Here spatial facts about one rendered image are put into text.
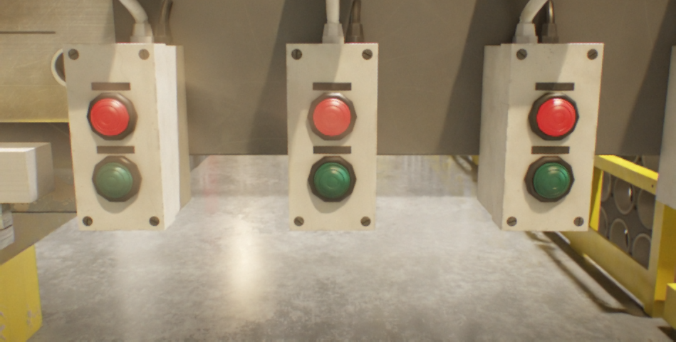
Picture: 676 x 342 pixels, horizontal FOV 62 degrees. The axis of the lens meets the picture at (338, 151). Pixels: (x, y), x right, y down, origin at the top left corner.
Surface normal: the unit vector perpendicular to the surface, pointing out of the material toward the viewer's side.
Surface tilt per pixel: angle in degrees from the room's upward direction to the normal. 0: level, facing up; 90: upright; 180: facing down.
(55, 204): 90
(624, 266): 90
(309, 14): 90
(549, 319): 0
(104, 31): 90
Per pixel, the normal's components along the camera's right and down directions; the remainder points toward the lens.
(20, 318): 1.00, 0.00
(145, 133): 0.00, 0.18
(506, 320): 0.00, -0.98
